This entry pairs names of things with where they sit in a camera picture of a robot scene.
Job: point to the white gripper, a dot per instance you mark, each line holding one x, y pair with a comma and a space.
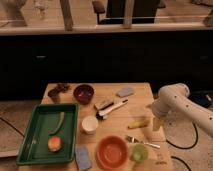
159, 109

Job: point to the beige eraser block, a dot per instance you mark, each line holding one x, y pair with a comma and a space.
103, 103

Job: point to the green chili pepper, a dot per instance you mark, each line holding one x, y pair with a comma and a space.
59, 124

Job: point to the green cup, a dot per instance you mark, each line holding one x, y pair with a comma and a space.
139, 153

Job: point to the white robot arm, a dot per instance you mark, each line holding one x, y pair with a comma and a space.
175, 97

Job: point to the silver fork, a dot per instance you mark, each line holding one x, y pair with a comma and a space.
134, 140

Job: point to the purple bowl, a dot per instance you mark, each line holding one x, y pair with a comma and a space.
83, 93

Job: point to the blue sponge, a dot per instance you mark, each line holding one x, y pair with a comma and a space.
125, 92
82, 158

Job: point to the blue sponge front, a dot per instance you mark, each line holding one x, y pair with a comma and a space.
82, 158

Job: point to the blue sponge back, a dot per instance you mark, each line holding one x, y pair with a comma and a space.
125, 92

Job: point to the green plastic tray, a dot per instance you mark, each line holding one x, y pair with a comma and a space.
44, 118

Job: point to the yellow banana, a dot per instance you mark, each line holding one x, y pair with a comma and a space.
139, 124

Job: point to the orange bowl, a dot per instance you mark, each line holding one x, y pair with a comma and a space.
111, 152

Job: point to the white cup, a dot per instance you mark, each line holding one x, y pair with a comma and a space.
89, 124

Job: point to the dark brown toy object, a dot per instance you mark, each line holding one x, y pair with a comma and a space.
53, 94

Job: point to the orange peach fruit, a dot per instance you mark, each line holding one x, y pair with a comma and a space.
54, 143

